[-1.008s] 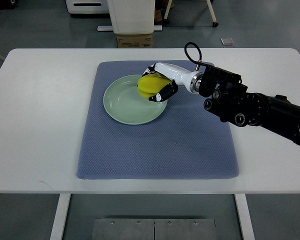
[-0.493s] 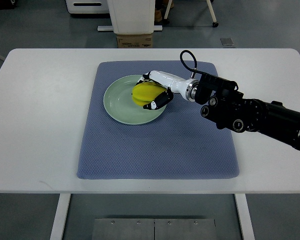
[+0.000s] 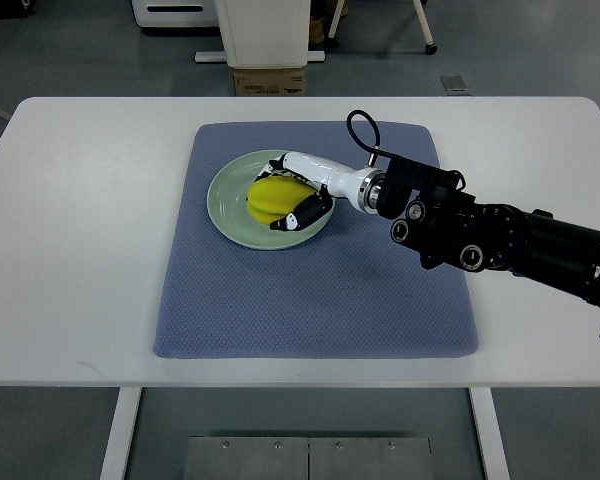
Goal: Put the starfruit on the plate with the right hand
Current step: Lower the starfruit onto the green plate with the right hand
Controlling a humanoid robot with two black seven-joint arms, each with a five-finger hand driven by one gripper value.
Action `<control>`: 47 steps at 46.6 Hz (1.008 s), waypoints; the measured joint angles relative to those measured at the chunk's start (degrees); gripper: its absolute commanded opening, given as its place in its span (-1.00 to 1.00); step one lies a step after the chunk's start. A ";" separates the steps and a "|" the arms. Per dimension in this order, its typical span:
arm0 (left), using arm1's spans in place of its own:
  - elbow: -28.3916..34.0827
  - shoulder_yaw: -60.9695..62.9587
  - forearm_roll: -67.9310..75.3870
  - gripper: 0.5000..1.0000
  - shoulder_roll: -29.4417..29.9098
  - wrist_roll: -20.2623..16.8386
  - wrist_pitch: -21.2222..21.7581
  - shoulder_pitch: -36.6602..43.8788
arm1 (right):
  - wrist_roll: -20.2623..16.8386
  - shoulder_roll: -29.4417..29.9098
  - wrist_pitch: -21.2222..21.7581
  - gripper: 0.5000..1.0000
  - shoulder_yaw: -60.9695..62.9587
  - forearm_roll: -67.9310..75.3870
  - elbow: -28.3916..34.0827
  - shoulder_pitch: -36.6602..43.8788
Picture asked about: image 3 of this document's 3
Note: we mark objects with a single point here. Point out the white table leg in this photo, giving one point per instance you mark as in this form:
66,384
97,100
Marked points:
121,434
491,447

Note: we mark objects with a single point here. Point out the white left table leg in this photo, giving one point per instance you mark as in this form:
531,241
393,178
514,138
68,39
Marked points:
121,434

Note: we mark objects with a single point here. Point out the grey floor plate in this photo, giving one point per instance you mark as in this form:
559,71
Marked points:
454,83

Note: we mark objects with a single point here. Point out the light green plate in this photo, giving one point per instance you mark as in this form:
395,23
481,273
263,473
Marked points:
227,206

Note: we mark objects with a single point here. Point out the white pedestal column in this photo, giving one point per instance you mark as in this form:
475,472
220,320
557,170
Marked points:
263,34

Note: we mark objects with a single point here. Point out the yellow starfruit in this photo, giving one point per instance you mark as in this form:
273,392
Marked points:
272,198

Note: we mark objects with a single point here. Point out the white cabinet with black slot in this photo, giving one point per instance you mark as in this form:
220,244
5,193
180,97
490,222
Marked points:
174,13

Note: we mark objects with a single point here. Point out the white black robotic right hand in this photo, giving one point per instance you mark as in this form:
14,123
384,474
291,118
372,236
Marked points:
331,180

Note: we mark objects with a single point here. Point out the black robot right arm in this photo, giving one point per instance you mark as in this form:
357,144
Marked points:
434,216

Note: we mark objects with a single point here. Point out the brown shoes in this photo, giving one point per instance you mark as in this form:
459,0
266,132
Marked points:
316,31

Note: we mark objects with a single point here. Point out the white chair leg with caster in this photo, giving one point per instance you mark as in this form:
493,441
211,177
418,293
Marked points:
336,9

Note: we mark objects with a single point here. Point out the cardboard box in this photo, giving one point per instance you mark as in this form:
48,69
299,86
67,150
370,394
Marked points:
287,82

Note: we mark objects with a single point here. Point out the white right table leg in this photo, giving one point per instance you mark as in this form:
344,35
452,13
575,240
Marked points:
491,447

